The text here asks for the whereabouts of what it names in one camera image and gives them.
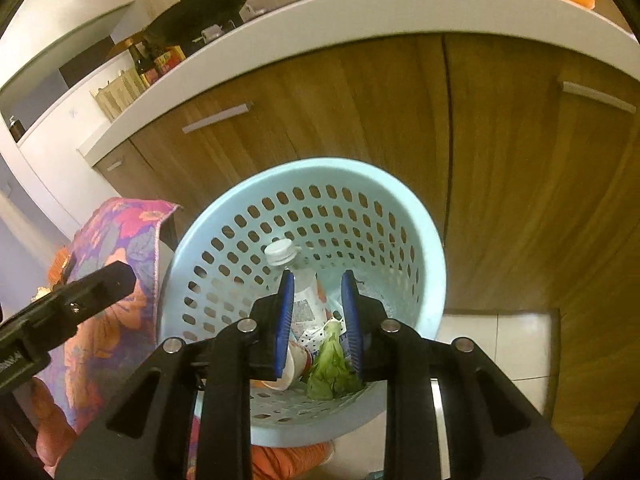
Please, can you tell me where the dark sauce bottle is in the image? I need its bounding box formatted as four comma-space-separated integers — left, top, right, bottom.
127, 42, 151, 90

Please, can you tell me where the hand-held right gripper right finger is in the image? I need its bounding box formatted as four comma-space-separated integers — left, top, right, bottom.
340, 270, 583, 480

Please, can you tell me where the clear plastic bottle white cap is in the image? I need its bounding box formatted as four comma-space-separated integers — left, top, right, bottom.
264, 240, 331, 328

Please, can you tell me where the light blue plastic basket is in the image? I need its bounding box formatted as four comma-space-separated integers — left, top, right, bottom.
156, 157, 447, 448

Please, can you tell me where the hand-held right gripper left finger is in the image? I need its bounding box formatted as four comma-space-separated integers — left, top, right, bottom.
55, 270, 296, 480

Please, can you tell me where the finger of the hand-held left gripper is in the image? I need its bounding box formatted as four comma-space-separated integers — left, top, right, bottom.
0, 261, 137, 356

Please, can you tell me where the black wok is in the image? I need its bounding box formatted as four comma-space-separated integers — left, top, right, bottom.
142, 0, 276, 51

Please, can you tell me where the pale green cabbage leaf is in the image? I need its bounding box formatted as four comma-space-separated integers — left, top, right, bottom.
306, 322, 366, 401

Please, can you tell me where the floral printed cloth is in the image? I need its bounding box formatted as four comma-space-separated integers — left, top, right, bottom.
32, 197, 336, 480

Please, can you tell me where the red label sauce bottle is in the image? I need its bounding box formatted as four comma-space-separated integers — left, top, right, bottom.
150, 45, 187, 78

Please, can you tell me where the orange white paper cup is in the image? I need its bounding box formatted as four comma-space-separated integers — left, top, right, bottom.
260, 340, 313, 391

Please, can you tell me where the white dotted paper tray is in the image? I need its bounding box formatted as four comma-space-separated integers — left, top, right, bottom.
292, 310, 346, 351

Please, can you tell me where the woven wicker basket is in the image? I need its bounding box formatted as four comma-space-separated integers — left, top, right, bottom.
90, 67, 148, 121

